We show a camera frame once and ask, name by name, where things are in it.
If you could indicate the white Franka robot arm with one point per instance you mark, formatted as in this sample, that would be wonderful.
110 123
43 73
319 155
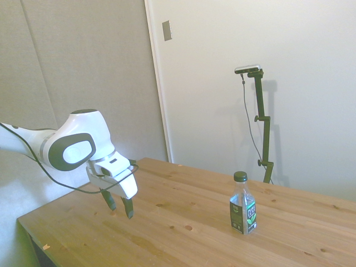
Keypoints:
75 128

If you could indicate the silver exterior camera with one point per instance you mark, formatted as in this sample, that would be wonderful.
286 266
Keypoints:
247 68

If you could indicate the black camera stand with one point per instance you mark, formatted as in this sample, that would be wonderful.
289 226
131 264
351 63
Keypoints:
264 125

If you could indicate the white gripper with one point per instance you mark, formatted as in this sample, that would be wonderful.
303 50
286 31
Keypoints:
126 187

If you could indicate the grey wall switch plate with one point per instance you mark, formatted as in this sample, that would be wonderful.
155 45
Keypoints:
167 30

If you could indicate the white door frame trim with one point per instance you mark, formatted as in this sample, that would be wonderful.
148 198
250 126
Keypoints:
158 80

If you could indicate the clear plastic tea bottle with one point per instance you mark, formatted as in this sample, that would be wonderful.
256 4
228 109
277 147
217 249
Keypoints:
243 207

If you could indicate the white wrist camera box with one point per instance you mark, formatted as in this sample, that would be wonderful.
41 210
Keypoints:
115 165

